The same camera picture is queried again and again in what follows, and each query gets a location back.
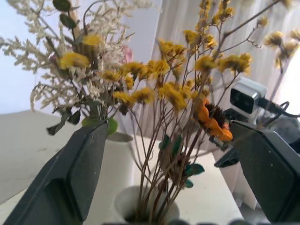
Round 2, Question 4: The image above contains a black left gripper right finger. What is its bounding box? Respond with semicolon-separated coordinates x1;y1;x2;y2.
230;120;300;223

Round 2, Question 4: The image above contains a white camera on arm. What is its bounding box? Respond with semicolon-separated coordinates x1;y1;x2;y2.
229;76;268;123

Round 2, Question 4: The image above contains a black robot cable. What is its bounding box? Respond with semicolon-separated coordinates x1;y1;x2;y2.
258;96;300;118

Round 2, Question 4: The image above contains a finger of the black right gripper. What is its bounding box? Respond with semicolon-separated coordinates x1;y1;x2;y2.
214;145;242;168

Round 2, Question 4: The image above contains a cream dried flower bouquet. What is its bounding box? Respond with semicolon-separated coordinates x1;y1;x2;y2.
0;0;163;137

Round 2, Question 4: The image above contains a white ceramic vase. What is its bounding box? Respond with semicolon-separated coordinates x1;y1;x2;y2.
92;131;136;195
113;185;181;224

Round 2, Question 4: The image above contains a yellow dried flower bouquet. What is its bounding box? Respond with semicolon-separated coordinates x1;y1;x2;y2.
100;0;300;223

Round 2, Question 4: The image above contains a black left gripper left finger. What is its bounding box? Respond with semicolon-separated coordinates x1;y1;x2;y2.
3;121;109;225

